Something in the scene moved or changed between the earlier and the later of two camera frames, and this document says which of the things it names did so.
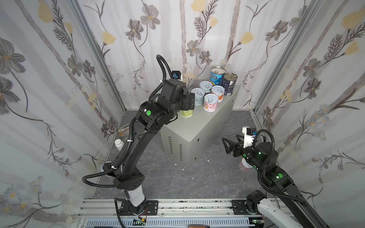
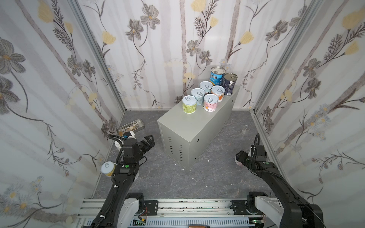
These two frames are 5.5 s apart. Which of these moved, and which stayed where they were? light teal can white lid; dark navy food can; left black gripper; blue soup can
Moved: left black gripper
Stayed: blue soup can; light teal can white lid; dark navy food can
